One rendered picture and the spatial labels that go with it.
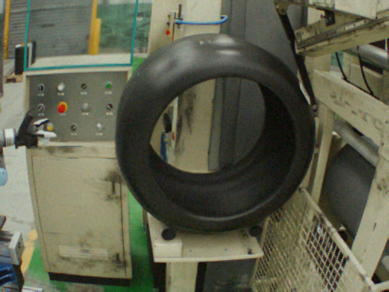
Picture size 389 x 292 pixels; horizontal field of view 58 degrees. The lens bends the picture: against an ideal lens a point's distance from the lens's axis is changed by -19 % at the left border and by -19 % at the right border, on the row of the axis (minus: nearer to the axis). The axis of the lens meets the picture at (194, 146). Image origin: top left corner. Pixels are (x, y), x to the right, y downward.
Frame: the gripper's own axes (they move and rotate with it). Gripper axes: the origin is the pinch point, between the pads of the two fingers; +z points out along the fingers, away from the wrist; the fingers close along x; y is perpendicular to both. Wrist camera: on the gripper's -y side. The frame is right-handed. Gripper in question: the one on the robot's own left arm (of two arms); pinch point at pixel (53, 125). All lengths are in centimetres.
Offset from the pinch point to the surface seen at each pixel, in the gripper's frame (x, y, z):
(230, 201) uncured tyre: 61, 6, 48
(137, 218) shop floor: -65, 116, 79
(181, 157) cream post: 36, 1, 43
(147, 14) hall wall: -776, 105, 411
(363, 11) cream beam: 96, -73, 49
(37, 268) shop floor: -26, 111, -15
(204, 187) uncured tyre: 51, 5, 44
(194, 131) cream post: 36, -9, 46
